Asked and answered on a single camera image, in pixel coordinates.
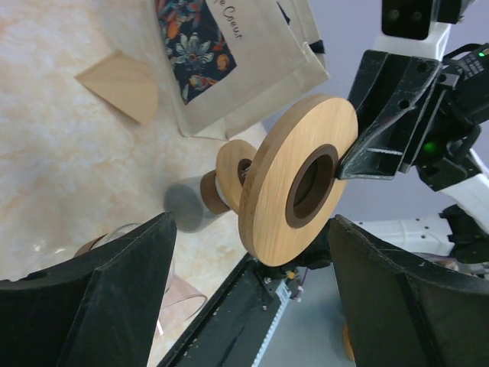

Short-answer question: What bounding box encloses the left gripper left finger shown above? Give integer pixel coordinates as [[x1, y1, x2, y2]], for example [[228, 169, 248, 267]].
[[1, 213, 176, 366]]

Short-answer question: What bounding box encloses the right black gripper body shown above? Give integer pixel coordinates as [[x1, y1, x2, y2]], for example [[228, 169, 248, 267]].
[[397, 43, 488, 191]]

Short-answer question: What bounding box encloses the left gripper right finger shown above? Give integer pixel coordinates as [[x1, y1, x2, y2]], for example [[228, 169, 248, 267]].
[[329, 216, 488, 366]]

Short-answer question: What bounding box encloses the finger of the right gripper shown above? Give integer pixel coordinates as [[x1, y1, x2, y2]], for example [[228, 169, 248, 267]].
[[337, 50, 448, 180]]

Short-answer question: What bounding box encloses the wooden dripper ring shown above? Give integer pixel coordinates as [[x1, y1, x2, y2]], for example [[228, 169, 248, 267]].
[[200, 139, 261, 215], [238, 93, 360, 268]]

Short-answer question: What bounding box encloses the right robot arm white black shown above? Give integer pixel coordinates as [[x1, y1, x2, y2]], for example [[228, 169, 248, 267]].
[[338, 44, 488, 278]]

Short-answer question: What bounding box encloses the brown paper filter far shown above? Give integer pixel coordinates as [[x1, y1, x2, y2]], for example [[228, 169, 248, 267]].
[[75, 50, 159, 125]]

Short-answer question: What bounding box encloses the dark glass carafe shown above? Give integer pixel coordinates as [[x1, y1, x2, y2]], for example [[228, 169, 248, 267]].
[[164, 176, 218, 233]]

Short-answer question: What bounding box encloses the cream canvas tote bag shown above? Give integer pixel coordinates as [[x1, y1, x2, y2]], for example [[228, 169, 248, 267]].
[[148, 1, 329, 140]]

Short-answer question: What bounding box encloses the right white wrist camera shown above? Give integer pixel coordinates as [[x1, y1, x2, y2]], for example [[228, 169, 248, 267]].
[[373, 0, 473, 61]]

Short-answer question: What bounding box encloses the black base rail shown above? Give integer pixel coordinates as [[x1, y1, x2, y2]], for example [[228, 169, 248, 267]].
[[158, 255, 301, 367]]

